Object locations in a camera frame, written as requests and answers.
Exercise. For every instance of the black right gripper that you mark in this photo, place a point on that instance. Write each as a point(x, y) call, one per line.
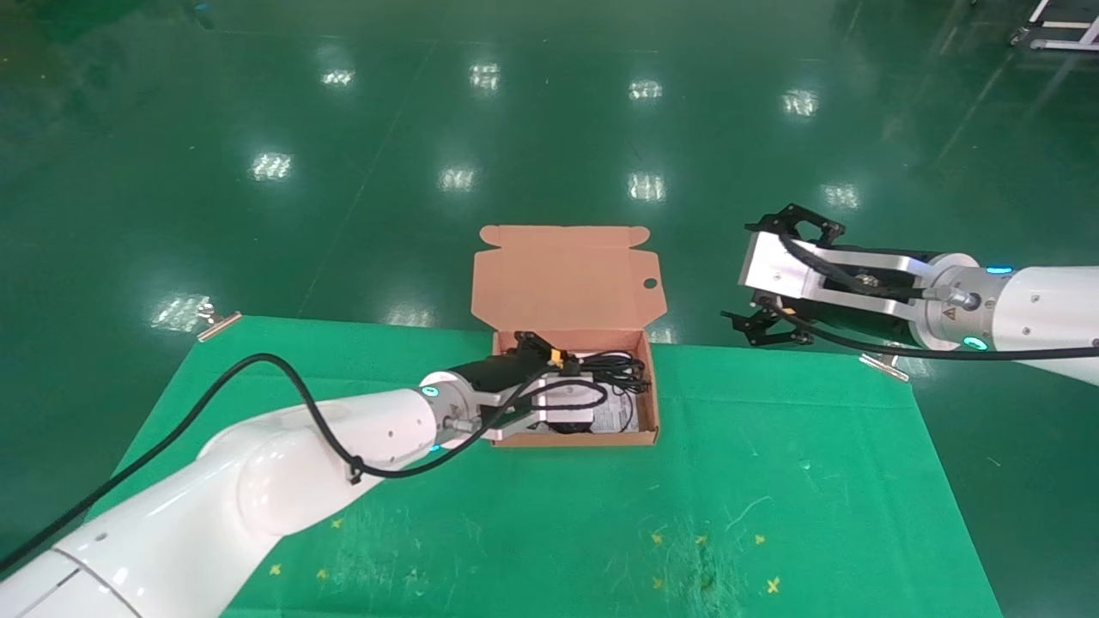
point(841, 313)

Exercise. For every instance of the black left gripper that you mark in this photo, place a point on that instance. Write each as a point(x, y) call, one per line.
point(498, 371)

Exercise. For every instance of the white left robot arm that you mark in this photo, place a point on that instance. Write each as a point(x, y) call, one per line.
point(258, 489)

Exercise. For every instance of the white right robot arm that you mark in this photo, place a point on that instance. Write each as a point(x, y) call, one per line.
point(1030, 309)

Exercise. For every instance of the brown cardboard box with lid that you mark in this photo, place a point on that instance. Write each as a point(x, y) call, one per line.
point(567, 292)

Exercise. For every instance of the white printed instruction sheet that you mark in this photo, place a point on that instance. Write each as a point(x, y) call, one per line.
point(624, 418)

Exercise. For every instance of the metal cloth clip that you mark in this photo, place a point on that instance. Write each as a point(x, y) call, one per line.
point(889, 367)
point(219, 324)

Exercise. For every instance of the green table cloth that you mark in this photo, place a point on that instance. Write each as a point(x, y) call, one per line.
point(601, 515)

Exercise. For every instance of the white wheeled rack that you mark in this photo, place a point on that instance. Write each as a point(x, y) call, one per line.
point(1060, 34)

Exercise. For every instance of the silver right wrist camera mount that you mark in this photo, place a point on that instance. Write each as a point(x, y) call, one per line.
point(790, 266)

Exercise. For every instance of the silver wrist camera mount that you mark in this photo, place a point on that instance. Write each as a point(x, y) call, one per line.
point(558, 399)
point(790, 266)

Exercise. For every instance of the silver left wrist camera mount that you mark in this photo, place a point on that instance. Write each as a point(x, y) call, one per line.
point(558, 399)

